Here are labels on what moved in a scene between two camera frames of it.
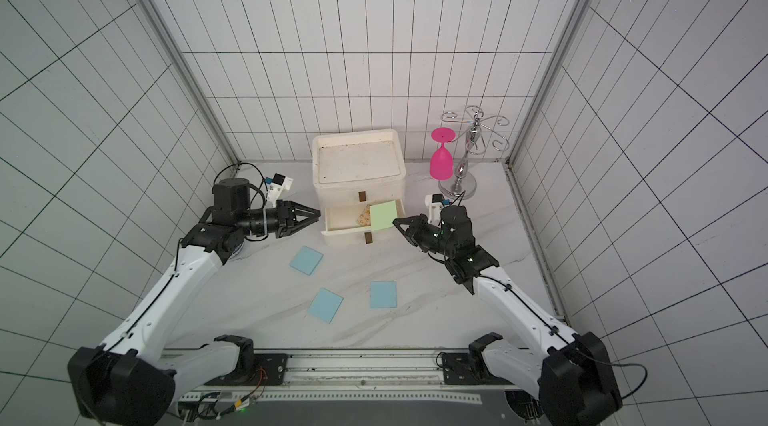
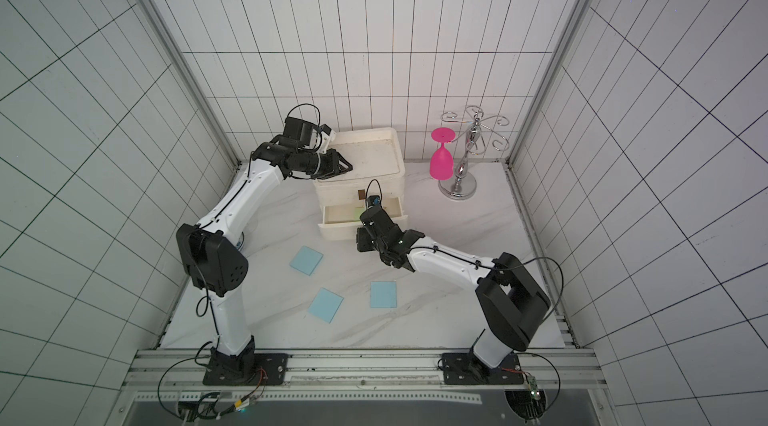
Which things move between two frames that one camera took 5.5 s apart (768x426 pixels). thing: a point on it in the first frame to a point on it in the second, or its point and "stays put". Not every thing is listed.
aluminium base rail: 375,375 stays put
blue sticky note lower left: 325,305 stays put
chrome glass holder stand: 462,184 stays put
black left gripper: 287,215 to 334,166
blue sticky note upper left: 306,260 stays put
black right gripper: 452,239 to 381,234
